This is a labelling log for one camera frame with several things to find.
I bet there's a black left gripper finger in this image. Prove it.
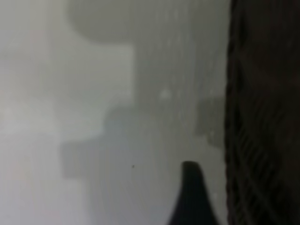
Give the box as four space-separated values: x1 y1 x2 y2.
166 161 220 225

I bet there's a black woven wicker basket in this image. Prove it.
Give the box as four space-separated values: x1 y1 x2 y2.
224 0 300 225

